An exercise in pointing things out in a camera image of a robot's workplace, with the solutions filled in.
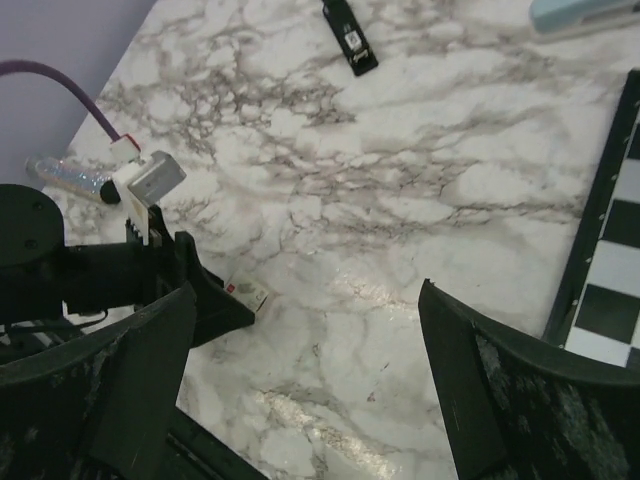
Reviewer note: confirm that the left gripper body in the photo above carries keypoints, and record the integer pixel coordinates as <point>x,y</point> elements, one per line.
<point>168,261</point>

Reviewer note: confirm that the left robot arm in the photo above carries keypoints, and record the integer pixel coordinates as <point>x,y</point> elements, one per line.
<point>41,276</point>

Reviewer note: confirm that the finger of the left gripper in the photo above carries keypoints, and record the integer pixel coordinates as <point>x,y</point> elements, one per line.
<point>217,312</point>

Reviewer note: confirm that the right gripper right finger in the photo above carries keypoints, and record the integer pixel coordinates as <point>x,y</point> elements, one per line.
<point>516,407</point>

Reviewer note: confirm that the light blue stapler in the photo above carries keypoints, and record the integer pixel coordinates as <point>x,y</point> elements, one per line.
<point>553,20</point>

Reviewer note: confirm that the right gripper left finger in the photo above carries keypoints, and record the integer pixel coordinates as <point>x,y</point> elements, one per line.
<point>98,406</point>

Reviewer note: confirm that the black stapler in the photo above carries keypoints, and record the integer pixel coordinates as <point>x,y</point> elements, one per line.
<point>350,36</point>

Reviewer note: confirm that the black and white chessboard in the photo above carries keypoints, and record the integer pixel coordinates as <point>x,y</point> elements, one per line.
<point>596,310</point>

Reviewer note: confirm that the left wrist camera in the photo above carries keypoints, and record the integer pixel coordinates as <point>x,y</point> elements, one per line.
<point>142,182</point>

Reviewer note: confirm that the small cardboard staple box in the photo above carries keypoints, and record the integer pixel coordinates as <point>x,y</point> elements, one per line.
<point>246,289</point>

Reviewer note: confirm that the glitter tube with black cap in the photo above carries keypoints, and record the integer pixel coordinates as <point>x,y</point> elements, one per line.
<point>66,175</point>

